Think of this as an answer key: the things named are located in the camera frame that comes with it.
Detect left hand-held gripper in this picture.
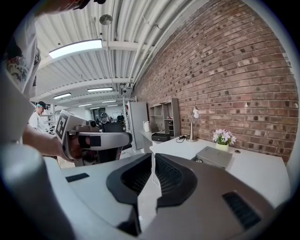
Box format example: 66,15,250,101
55,109,133,163

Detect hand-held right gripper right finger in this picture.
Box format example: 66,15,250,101
150,153,276,240

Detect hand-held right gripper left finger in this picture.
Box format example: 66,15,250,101
44,153,153,236

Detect grey storage box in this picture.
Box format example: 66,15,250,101
191,146,233,171

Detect person's left forearm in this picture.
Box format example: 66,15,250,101
22,124,71,162

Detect black metal cash box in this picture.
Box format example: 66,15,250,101
151,132,171,142

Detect person's left hand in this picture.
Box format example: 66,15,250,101
62,135,92,162

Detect black office chair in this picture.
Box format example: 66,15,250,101
102,121,133,162

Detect tall grey cabinet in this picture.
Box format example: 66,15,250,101
126,101,150,150

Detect grey side table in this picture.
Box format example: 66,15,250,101
140,130,165,154

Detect potted pink flowers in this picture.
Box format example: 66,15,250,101
212,128,237,152

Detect silver desk lamp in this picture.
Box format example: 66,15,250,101
186,106,200,143

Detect grey wooden shelf unit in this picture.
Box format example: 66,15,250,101
149,97,180,138

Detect white ceiling pipes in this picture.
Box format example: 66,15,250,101
112,0,211,84

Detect row of ceiling light panels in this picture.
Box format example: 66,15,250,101
48,38,118,111

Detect round ceiling fixture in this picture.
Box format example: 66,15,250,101
99,14,113,26

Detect person's white printed T-shirt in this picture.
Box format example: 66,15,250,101
2,11,42,101

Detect person's head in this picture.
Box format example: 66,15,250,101
35,0,106,15

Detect ceiling security camera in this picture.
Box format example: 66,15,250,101
118,82,134,94

